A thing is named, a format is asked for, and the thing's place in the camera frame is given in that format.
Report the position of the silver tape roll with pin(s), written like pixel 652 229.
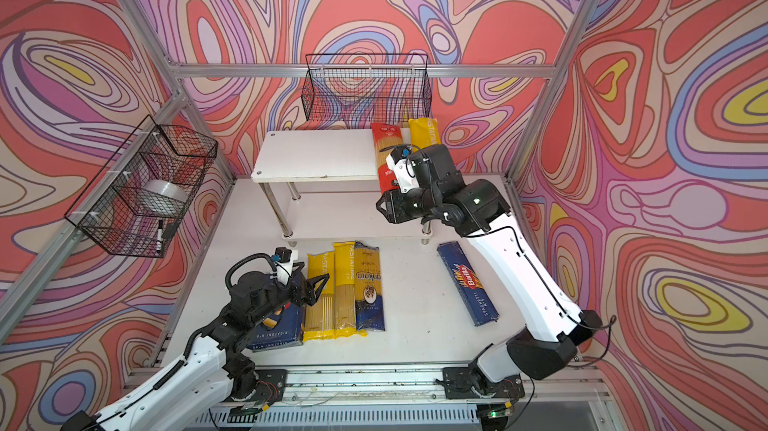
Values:
pixel 166 189

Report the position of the yellow pastatime bag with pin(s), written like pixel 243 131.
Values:
pixel 345 324
pixel 319 319
pixel 424 132

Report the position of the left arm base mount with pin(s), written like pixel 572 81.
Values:
pixel 266 386

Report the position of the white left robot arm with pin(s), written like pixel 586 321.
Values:
pixel 212 366

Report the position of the white two-tier shelf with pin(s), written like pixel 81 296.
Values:
pixel 323 184

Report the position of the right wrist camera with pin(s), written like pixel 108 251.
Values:
pixel 404 161

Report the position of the black wire basket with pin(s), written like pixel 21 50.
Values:
pixel 358 89
pixel 122 219

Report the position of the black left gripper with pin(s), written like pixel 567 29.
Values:
pixel 308 297

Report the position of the blue Barilla spaghetti box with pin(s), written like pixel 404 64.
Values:
pixel 473 294

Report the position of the blue Barilla rigatoni box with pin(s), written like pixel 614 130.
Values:
pixel 285 328

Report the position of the red spaghetti bag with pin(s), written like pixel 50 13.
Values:
pixel 385 138

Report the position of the black wire basket left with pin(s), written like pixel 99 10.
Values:
pixel 122 219

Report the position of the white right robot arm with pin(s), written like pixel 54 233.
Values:
pixel 427 187

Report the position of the blue Ankara spaghetti bag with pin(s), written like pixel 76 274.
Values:
pixel 368 295

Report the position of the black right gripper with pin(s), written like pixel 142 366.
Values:
pixel 394 209

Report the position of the black wire basket back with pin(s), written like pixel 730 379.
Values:
pixel 358 89

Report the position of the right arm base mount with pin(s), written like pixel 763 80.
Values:
pixel 465 382

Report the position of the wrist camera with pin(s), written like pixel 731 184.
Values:
pixel 404 161
pixel 284 259

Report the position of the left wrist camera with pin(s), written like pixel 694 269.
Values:
pixel 284 259

